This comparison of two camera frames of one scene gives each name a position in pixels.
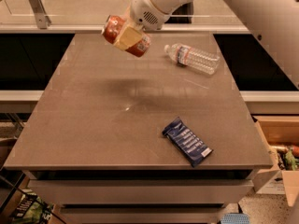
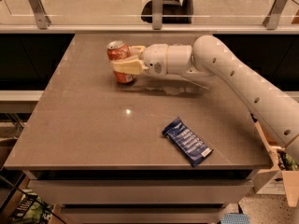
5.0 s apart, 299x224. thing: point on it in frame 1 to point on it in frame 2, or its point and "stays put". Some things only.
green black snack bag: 32,209 stays put
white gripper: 144,10 to 155,59
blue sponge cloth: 235,218 stays put
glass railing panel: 93,5 stays put
